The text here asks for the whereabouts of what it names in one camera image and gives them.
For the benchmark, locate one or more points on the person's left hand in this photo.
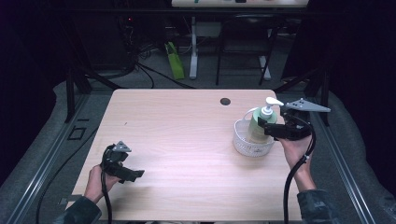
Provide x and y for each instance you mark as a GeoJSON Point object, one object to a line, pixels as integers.
{"type": "Point", "coordinates": [96, 183]}

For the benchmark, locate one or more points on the white perforated plastic basket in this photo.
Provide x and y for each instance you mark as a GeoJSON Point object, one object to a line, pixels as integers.
{"type": "Point", "coordinates": [252, 146]}

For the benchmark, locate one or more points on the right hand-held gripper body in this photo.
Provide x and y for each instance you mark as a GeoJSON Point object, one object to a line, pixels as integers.
{"type": "Point", "coordinates": [294, 127]}

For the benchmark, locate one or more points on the black metal frame stand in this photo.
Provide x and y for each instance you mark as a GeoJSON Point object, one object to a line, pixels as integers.
{"type": "Point", "coordinates": [323, 90]}
{"type": "Point", "coordinates": [71, 93]}

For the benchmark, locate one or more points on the person's right hand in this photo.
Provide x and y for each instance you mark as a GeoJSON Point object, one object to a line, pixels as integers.
{"type": "Point", "coordinates": [295, 154]}

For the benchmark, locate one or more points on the white-legged background desk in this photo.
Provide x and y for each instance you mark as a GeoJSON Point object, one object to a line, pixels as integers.
{"type": "Point", "coordinates": [193, 46]}

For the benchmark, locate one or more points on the green pump soap bottle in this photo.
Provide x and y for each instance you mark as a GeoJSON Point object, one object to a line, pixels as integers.
{"type": "Point", "coordinates": [261, 124]}

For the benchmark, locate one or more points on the green bottle on floor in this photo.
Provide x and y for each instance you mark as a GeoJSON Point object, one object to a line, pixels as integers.
{"type": "Point", "coordinates": [175, 60]}

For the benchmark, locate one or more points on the black metal chair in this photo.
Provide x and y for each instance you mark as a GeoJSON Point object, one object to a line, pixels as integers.
{"type": "Point", "coordinates": [246, 43]}

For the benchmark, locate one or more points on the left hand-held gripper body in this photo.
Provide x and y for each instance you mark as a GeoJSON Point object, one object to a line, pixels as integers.
{"type": "Point", "coordinates": [113, 161]}

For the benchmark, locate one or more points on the aluminium floor rail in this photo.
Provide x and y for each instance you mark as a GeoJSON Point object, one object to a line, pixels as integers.
{"type": "Point", "coordinates": [46, 158]}
{"type": "Point", "coordinates": [339, 158]}

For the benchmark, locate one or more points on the dark equipment cabinet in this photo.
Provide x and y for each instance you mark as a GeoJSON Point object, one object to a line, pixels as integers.
{"type": "Point", "coordinates": [102, 40]}

